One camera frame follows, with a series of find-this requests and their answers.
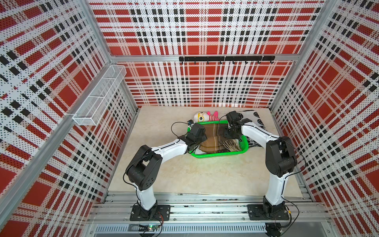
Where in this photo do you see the green circuit board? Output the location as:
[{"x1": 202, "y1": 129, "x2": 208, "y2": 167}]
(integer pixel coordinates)
[{"x1": 138, "y1": 224, "x2": 162, "y2": 233}]

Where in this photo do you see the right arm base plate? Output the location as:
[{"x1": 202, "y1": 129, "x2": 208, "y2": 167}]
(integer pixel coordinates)
[{"x1": 247, "y1": 203, "x2": 290, "y2": 221}]

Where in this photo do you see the white wire mesh shelf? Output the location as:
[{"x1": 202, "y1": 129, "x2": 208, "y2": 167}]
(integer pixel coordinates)
[{"x1": 73, "y1": 65, "x2": 126, "y2": 126}]

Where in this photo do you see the brown plaid fringed scarf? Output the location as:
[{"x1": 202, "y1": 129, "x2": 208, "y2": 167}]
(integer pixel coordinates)
[{"x1": 198, "y1": 123, "x2": 241, "y2": 154}]

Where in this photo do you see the green plastic basket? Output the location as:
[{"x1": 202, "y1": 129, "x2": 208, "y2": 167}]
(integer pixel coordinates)
[{"x1": 191, "y1": 120, "x2": 249, "y2": 159}]

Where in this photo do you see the black hook rail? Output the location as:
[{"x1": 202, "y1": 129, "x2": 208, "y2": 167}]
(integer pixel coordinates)
[{"x1": 179, "y1": 56, "x2": 275, "y2": 63}]

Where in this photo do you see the white pink plush toy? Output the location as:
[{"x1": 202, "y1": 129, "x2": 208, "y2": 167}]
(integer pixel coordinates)
[{"x1": 193, "y1": 111, "x2": 219, "y2": 122}]

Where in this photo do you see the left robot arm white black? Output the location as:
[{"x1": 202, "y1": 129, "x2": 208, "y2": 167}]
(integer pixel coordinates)
[{"x1": 123, "y1": 123, "x2": 207, "y2": 212}]

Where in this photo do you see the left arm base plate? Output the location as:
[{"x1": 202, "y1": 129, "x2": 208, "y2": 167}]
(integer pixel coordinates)
[{"x1": 129, "y1": 204, "x2": 171, "y2": 222}]

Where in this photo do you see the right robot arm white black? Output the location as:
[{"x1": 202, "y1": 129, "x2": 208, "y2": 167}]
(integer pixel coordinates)
[{"x1": 224, "y1": 111, "x2": 298, "y2": 217}]

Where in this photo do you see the aluminium mounting rail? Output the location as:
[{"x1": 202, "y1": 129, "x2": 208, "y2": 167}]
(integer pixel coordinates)
[{"x1": 88, "y1": 192, "x2": 331, "y2": 224}]

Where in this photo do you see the black white patterned scarf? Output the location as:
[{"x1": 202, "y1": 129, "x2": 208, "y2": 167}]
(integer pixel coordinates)
[{"x1": 238, "y1": 110, "x2": 279, "y2": 148}]

